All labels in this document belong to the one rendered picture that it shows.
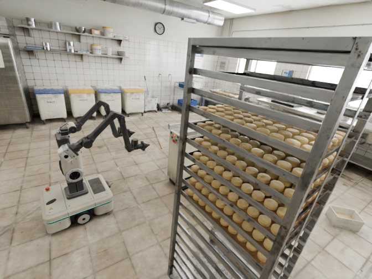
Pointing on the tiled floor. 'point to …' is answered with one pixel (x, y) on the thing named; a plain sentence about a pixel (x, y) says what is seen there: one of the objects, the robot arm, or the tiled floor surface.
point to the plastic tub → (344, 218)
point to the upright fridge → (13, 79)
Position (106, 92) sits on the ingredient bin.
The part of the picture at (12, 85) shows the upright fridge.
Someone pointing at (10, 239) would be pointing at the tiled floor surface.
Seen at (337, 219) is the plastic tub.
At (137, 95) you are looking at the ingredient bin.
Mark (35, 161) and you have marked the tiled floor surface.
